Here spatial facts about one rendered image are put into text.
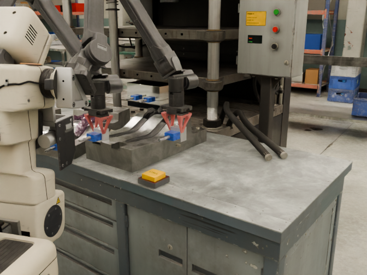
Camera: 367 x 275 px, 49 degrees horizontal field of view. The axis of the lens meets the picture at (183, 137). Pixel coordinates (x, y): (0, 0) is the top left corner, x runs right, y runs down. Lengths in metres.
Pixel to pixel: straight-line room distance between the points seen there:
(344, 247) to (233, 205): 1.55
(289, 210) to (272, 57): 0.99
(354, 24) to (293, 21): 5.66
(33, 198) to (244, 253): 0.67
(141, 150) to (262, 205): 0.52
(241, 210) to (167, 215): 0.31
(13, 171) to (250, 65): 1.31
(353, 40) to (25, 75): 6.88
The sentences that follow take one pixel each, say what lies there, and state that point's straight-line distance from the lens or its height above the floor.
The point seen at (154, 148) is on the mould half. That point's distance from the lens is 1.58.
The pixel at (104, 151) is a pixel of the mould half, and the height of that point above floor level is 0.85.
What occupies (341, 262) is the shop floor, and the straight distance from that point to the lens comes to 2.59.
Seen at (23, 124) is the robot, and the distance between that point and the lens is 1.25.
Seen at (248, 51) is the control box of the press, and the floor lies 1.19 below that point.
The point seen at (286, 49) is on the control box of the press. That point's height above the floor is 1.21.
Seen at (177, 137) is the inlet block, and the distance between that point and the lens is 1.48.
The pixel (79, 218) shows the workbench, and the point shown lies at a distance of 1.86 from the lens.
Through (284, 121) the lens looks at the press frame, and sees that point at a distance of 2.90.
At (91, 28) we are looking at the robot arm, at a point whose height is 1.33.
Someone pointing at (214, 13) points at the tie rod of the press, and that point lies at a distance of 2.07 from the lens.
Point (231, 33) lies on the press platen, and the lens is 2.31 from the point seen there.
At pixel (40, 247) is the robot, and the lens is 1.09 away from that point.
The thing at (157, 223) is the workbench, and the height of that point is 0.63.
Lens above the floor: 1.36
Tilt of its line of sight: 17 degrees down
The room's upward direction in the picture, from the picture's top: straight up
